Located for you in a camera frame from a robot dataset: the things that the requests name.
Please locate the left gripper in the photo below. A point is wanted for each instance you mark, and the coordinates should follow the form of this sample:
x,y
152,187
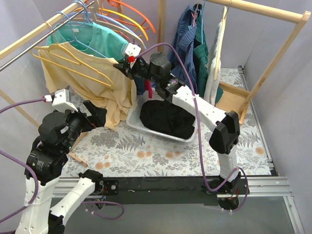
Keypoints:
x,y
86,117

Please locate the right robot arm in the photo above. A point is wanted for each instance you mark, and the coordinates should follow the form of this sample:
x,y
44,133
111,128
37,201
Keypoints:
x,y
224,126

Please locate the light blue hanger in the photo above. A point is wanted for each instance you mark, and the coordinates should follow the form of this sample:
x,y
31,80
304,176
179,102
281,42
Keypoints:
x,y
94,37

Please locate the magenta garment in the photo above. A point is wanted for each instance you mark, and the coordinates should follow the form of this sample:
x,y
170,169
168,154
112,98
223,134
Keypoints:
x,y
148,88

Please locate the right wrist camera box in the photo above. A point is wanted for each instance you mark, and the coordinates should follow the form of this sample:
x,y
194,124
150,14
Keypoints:
x,y
131,50

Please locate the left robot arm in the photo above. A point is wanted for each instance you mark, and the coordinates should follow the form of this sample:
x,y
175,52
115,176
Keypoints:
x,y
58,133

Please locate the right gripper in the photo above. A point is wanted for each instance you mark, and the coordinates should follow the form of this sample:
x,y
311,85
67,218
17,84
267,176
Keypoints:
x,y
130,70

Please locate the metal rod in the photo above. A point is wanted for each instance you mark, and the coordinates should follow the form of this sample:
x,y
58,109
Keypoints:
x,y
20,42

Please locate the left wooden clothes rack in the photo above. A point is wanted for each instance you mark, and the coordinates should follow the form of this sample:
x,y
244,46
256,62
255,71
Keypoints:
x,y
76,8

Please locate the blue plaid shirt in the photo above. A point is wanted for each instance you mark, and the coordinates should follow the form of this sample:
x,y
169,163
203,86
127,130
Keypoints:
x,y
183,66

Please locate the yellow orange hanger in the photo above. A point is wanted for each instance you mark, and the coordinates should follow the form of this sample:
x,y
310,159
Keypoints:
x,y
127,17

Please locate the dark green garment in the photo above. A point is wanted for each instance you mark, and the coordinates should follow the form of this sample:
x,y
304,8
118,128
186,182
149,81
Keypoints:
x,y
200,53

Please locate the aluminium frame rail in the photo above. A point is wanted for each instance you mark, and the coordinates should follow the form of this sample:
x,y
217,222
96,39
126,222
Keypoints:
x,y
272,187

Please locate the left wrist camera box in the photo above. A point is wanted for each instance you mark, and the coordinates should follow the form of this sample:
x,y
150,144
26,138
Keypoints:
x,y
61,101

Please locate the black t shirt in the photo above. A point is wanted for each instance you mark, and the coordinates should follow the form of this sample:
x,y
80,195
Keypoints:
x,y
164,117

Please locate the beige t shirt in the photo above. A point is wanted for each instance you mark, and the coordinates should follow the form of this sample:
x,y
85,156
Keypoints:
x,y
117,100

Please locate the white garment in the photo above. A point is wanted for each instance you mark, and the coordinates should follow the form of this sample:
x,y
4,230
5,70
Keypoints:
x,y
213,92

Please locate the teal t shirt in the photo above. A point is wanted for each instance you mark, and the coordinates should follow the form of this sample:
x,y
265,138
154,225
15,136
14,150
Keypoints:
x,y
91,39

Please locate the black base bar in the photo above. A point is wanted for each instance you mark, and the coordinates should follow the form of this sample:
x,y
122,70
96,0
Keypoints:
x,y
166,190

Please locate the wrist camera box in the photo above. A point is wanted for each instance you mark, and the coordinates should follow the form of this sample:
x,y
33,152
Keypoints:
x,y
131,50
61,101

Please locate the white plastic basket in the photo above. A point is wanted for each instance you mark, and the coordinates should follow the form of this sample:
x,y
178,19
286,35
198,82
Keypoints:
x,y
133,118

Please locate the floral table cloth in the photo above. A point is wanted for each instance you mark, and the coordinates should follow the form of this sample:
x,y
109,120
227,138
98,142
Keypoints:
x,y
129,152

